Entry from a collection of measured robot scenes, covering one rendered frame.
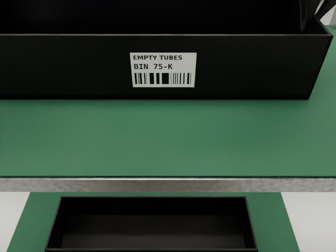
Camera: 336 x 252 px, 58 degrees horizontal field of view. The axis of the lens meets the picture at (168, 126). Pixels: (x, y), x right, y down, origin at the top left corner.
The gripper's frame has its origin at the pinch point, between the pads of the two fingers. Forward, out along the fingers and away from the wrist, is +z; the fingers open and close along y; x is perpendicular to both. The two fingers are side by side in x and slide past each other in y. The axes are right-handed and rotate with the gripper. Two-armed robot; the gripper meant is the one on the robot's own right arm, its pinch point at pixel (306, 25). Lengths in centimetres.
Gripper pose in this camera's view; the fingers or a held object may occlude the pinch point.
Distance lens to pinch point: 56.8
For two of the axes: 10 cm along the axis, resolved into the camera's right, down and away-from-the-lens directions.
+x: 0.0, 6.9, -7.3
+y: -10.0, 0.1, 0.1
